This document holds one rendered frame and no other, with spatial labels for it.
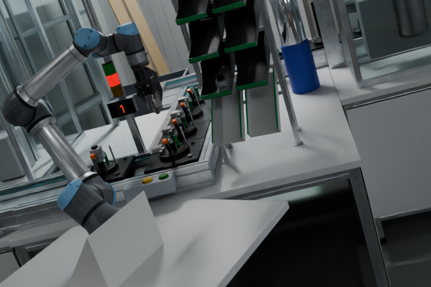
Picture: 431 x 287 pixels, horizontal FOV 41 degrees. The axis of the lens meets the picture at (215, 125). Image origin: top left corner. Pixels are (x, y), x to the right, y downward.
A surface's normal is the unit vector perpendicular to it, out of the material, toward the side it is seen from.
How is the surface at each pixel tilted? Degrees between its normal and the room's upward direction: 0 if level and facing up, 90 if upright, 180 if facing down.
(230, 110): 45
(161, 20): 90
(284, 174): 0
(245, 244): 0
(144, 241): 90
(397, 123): 90
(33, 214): 90
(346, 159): 0
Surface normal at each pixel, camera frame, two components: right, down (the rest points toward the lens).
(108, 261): 0.80, -0.06
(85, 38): -0.22, -0.04
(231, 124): -0.39, -0.37
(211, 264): -0.29, -0.90
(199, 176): -0.10, 0.35
